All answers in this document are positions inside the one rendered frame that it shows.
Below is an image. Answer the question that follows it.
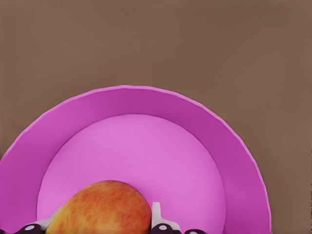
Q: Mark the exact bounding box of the pink plate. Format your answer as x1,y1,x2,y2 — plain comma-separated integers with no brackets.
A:
0,85,272,234

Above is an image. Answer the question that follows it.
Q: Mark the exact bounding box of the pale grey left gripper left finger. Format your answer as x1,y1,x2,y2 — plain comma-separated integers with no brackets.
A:
35,210,59,231

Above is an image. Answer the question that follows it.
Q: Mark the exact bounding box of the red-yellow apple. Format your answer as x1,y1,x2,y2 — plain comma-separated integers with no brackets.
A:
45,180,153,234

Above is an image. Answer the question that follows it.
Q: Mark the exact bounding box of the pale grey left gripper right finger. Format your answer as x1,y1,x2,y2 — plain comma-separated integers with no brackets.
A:
151,201,181,232

